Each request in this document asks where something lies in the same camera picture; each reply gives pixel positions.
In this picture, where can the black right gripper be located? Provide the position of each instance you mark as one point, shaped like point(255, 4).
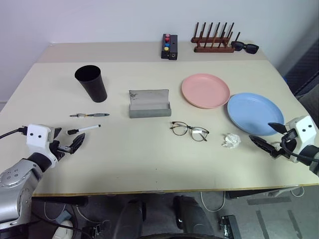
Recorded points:
point(290, 137)

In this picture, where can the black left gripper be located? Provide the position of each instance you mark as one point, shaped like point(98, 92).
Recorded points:
point(56, 147)

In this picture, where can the white marker with black cap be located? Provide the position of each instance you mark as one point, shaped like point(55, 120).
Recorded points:
point(86, 128)

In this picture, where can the blue plate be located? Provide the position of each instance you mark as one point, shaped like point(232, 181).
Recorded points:
point(254, 113)

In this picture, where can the dark gel pen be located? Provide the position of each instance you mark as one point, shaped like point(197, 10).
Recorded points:
point(96, 115)

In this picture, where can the white paper ball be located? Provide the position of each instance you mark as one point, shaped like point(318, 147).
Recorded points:
point(231, 141)

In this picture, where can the thin-framed eyeglasses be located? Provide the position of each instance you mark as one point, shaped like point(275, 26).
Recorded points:
point(197, 132)

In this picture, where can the pink plate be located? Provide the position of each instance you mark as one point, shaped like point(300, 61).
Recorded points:
point(205, 90)

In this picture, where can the grey glasses case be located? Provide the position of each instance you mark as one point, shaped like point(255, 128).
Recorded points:
point(149, 105)

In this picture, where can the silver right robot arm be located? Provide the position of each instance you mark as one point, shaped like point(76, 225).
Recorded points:
point(310, 152)

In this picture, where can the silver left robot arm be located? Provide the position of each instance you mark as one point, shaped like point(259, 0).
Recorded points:
point(15, 184)

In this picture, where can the grey fabric cushion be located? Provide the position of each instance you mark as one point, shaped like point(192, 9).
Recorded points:
point(310, 102)

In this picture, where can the black plastic cup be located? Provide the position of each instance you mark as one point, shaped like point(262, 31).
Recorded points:
point(93, 84)

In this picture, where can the black sunglasses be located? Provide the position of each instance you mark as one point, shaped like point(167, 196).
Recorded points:
point(245, 47)

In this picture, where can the black floor clamp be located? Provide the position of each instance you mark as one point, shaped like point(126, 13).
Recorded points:
point(96, 229)

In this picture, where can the black floor device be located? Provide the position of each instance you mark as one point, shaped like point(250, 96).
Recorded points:
point(229, 226)

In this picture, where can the dark rounded shape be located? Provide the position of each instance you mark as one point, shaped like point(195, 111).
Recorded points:
point(193, 216)
point(130, 219)

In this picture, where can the brown wooden peg rack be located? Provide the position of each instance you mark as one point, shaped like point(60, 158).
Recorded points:
point(214, 46)

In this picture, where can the black box with coloured buttons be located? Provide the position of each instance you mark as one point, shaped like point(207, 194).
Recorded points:
point(169, 47)

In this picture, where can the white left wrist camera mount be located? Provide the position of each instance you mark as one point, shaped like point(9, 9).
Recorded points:
point(37, 139)

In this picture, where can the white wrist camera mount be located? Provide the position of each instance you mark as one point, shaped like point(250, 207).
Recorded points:
point(305, 134)
point(37, 139)

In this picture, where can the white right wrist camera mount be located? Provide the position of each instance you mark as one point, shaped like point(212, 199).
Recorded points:
point(305, 134)

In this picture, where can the black table frame bar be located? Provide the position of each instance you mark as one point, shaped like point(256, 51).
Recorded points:
point(259, 193)

